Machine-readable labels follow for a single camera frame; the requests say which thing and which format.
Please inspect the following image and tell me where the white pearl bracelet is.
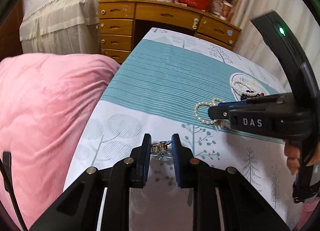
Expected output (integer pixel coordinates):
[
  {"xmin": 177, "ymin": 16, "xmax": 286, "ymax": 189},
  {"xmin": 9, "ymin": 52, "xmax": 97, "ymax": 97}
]
[{"xmin": 231, "ymin": 78, "xmax": 259, "ymax": 98}]

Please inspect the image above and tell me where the black bead bracelet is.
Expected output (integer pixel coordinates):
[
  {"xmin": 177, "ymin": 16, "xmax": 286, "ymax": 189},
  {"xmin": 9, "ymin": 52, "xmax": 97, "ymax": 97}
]
[{"xmin": 240, "ymin": 90, "xmax": 266, "ymax": 101}]

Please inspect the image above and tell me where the green flower hair clip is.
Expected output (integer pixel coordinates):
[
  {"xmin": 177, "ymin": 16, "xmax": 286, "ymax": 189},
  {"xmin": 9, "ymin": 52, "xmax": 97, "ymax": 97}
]
[{"xmin": 151, "ymin": 141, "xmax": 172, "ymax": 162}]

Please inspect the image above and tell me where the person's right hand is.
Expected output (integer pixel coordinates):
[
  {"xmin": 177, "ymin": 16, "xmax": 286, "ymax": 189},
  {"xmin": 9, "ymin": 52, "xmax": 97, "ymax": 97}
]
[{"xmin": 284, "ymin": 140, "xmax": 320, "ymax": 176}]

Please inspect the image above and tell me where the tree pattern bed sheet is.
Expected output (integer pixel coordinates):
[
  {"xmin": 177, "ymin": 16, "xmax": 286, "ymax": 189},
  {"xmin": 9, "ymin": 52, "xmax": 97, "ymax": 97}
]
[{"xmin": 65, "ymin": 28, "xmax": 302, "ymax": 229}]

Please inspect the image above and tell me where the red white patterned jar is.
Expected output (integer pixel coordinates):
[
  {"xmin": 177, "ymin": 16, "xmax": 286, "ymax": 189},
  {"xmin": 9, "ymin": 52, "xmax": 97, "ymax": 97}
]
[{"xmin": 211, "ymin": 0, "xmax": 233, "ymax": 20}]

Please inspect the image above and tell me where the white curtain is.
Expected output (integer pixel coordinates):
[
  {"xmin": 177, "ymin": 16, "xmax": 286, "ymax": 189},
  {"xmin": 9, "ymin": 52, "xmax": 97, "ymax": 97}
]
[{"xmin": 232, "ymin": 0, "xmax": 319, "ymax": 92}]

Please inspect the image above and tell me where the pink blanket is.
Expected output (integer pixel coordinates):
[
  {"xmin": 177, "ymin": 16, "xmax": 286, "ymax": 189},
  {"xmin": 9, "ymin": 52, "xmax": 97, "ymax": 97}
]
[{"xmin": 1, "ymin": 53, "xmax": 119, "ymax": 227}]

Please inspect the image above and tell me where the wooden desk with drawers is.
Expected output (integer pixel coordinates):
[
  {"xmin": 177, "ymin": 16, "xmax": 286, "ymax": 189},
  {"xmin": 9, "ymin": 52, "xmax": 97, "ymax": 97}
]
[{"xmin": 98, "ymin": 0, "xmax": 241, "ymax": 64}]

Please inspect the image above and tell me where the white lace covered furniture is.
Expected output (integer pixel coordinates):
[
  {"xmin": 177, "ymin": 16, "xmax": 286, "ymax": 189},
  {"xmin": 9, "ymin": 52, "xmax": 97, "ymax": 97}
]
[{"xmin": 20, "ymin": 0, "xmax": 100, "ymax": 55}]

